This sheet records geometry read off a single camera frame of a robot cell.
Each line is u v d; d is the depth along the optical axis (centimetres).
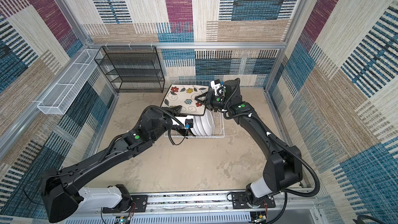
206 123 87
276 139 47
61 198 38
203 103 69
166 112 53
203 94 72
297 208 74
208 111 72
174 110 69
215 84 73
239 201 73
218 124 101
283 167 42
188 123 61
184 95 79
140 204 73
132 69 109
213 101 68
